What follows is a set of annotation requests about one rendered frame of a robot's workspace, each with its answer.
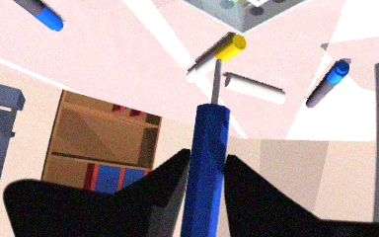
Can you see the blue stylus with grey tip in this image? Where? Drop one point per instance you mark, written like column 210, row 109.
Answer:
column 206, row 165

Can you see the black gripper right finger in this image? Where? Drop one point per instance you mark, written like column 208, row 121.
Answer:
column 256, row 208

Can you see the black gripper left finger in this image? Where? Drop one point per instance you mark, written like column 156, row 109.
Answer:
column 148, row 207

